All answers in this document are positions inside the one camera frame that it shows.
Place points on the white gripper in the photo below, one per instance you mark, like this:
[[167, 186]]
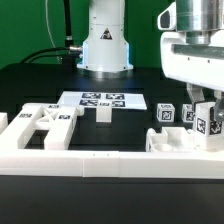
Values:
[[192, 48]]

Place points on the white chair seat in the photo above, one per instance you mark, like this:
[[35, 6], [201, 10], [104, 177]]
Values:
[[179, 139]]

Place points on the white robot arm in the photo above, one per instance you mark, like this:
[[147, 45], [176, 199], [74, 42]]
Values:
[[105, 52]]

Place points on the white marker cube right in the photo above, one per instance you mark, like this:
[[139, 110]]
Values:
[[187, 113]]

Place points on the white marker cube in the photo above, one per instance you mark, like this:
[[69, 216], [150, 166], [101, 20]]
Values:
[[187, 113], [165, 112]]

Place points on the white marker cube left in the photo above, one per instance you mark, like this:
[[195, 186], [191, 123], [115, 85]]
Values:
[[165, 112]]

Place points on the white block at left edge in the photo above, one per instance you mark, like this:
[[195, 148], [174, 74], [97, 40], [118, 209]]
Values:
[[3, 121]]

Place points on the white U-shaped fence frame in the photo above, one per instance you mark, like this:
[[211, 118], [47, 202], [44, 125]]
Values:
[[34, 160]]

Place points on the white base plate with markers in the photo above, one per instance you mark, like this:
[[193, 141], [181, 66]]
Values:
[[91, 99]]

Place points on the white chair back frame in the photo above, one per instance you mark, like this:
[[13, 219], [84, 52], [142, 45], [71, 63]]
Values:
[[57, 120]]

